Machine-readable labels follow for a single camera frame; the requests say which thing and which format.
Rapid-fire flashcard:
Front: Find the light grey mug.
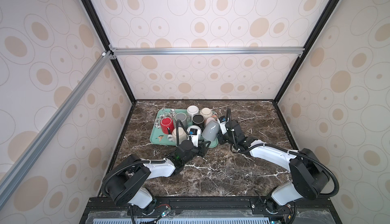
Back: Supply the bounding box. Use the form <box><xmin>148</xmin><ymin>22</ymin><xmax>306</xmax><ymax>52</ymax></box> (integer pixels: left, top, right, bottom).
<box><xmin>202</xmin><ymin>120</ymin><xmax>220</xmax><ymax>141</ymax></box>

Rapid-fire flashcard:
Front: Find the white round mug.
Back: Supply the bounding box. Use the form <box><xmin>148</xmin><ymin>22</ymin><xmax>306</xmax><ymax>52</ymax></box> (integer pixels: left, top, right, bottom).
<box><xmin>187</xmin><ymin>125</ymin><xmax>202</xmax><ymax>136</ymax></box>

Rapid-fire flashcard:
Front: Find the pink mug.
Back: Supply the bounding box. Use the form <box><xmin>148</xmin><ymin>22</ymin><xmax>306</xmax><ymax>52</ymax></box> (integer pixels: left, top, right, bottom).
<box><xmin>205</xmin><ymin>117</ymin><xmax>216</xmax><ymax>125</ymax></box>

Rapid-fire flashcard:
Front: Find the cream speckled mug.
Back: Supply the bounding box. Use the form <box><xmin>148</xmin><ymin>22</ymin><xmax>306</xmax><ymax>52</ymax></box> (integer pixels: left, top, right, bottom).
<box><xmin>168</xmin><ymin>127</ymin><xmax>187</xmax><ymax>145</ymax></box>

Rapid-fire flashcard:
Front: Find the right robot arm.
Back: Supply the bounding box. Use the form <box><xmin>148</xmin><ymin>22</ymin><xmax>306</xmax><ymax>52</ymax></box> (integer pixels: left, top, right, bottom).
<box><xmin>217</xmin><ymin>109</ymin><xmax>340</xmax><ymax>212</ymax></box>

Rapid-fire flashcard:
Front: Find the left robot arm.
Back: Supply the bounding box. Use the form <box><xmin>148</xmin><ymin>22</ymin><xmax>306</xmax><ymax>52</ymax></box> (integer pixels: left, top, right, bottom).
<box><xmin>102</xmin><ymin>140</ymin><xmax>211</xmax><ymax>210</ymax></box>

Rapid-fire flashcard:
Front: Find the cream orange mug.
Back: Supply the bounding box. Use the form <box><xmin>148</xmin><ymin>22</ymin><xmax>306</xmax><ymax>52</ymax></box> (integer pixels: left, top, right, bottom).
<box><xmin>200</xmin><ymin>108</ymin><xmax>217</xmax><ymax>121</ymax></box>

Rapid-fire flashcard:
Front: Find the dark grey mug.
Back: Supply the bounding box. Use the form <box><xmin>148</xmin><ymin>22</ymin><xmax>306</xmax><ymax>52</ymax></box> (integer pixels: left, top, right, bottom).
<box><xmin>174</xmin><ymin>112</ymin><xmax>188</xmax><ymax>129</ymax></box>

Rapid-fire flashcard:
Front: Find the white mug back row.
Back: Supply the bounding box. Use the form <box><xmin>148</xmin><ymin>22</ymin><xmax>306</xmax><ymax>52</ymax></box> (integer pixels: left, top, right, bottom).
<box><xmin>187</xmin><ymin>105</ymin><xmax>199</xmax><ymax>117</ymax></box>

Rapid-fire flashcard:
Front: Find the green floral bird tray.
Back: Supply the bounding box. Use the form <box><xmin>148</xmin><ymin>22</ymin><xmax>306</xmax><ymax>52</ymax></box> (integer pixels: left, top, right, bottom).
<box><xmin>149</xmin><ymin>108</ymin><xmax>219</xmax><ymax>149</ymax></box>

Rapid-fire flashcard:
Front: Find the green led circuit board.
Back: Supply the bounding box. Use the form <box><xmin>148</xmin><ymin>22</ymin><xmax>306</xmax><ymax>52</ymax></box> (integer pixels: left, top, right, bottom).
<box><xmin>158</xmin><ymin>204</ymin><xmax>172</xmax><ymax>218</ymax></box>

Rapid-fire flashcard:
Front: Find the horizontal aluminium bar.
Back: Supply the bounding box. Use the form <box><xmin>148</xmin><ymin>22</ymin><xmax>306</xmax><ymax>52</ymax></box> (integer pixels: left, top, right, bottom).
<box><xmin>113</xmin><ymin>47</ymin><xmax>305</xmax><ymax>55</ymax></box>

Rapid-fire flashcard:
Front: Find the left diagonal aluminium bar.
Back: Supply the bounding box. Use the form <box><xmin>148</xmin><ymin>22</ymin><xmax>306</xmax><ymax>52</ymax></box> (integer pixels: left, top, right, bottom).
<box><xmin>1</xmin><ymin>50</ymin><xmax>113</xmax><ymax>208</ymax></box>

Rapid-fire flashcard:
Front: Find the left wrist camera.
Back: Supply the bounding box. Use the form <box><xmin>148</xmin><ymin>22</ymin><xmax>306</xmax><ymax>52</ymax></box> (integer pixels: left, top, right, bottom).
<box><xmin>189</xmin><ymin>135</ymin><xmax>199</xmax><ymax>147</ymax></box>

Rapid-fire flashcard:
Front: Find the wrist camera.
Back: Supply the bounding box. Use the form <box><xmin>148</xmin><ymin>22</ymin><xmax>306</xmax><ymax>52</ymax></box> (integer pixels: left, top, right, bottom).
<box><xmin>218</xmin><ymin>116</ymin><xmax>229</xmax><ymax>135</ymax></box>
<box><xmin>189</xmin><ymin>135</ymin><xmax>199</xmax><ymax>147</ymax></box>

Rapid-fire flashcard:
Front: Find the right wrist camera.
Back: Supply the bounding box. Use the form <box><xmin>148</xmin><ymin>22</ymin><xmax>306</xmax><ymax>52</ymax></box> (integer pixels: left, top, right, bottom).
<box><xmin>218</xmin><ymin>116</ymin><xmax>229</xmax><ymax>135</ymax></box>

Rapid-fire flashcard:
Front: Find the red mug black handle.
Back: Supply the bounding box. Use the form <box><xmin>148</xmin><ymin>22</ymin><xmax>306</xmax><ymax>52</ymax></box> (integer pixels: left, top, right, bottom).
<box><xmin>160</xmin><ymin>117</ymin><xmax>175</xmax><ymax>135</ymax></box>

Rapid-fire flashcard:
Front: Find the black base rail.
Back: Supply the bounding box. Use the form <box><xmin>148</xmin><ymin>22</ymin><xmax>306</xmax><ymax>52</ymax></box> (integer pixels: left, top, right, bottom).
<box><xmin>80</xmin><ymin>196</ymin><xmax>342</xmax><ymax>224</ymax></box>

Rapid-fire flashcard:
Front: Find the black corner frame post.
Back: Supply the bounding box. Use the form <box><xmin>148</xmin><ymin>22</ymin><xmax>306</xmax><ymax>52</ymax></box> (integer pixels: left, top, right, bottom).
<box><xmin>81</xmin><ymin>0</ymin><xmax>137</xmax><ymax>104</ymax></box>

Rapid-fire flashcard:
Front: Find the right black corner post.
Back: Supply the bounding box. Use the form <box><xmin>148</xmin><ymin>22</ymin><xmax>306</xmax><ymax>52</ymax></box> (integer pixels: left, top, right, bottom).
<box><xmin>274</xmin><ymin>0</ymin><xmax>340</xmax><ymax>105</ymax></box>

